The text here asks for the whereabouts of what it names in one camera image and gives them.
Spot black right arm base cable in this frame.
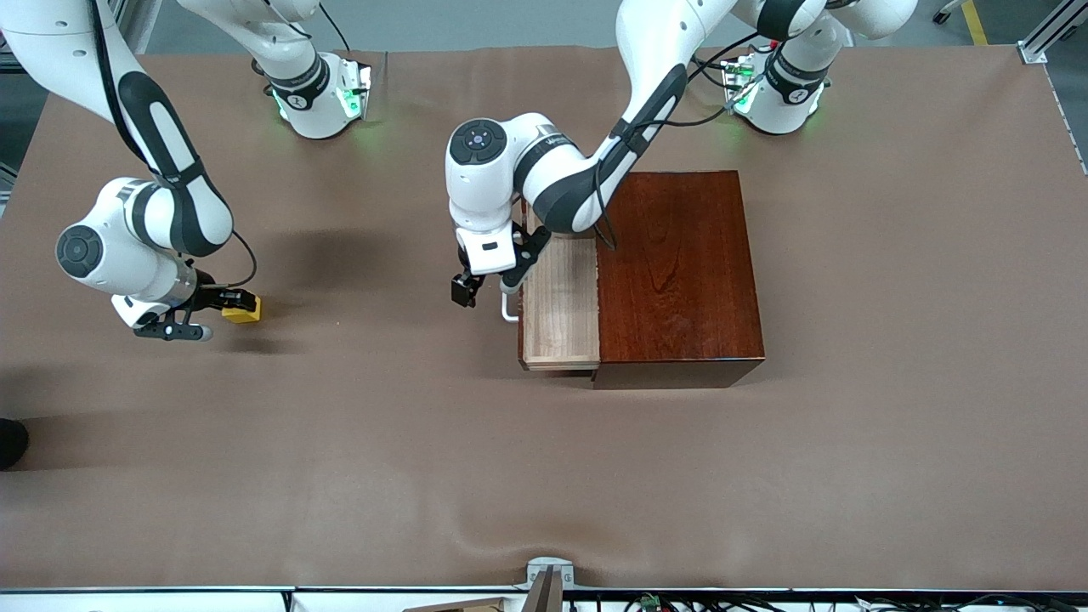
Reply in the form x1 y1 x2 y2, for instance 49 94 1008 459
317 0 354 54

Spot black left arm base cables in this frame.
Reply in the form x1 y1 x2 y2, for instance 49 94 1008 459
693 51 751 94

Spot grey metal camera mount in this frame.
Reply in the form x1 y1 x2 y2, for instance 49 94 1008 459
514 556 575 612

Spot tan wooden board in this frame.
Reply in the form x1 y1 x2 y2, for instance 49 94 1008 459
402 597 511 612

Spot black cable bundle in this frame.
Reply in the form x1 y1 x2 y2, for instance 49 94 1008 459
565 593 1088 612

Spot light wood drawer white handle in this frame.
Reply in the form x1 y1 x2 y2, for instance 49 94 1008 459
500 234 603 372

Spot dark brown wooden cabinet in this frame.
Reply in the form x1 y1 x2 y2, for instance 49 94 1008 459
590 171 766 390

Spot black rounded object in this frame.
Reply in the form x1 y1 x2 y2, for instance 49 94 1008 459
0 418 30 471

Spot aluminium frame profile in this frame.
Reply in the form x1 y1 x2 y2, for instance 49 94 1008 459
1017 0 1088 65
110 0 162 56

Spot brown table cover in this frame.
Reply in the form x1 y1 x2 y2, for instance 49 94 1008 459
0 44 1088 592

